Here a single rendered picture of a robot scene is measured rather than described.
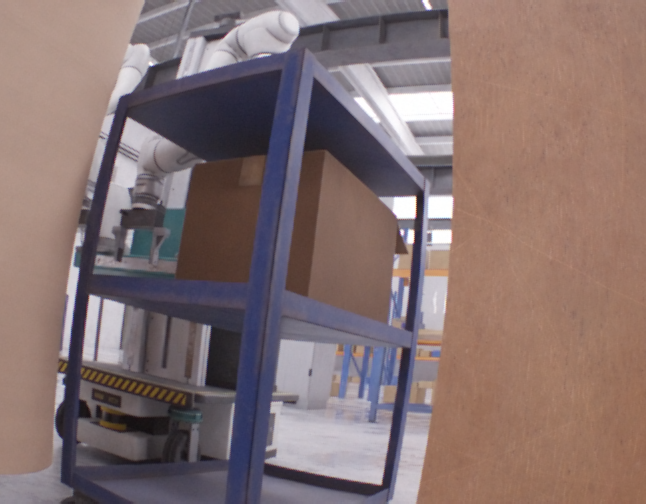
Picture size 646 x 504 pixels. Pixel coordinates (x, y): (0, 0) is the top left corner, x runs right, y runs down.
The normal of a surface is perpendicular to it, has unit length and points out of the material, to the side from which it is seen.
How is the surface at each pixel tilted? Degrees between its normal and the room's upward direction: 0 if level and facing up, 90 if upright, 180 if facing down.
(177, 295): 90
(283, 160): 90
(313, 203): 90
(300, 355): 90
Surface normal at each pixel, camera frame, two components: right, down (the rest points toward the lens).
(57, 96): 0.88, 0.00
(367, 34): -0.45, -0.25
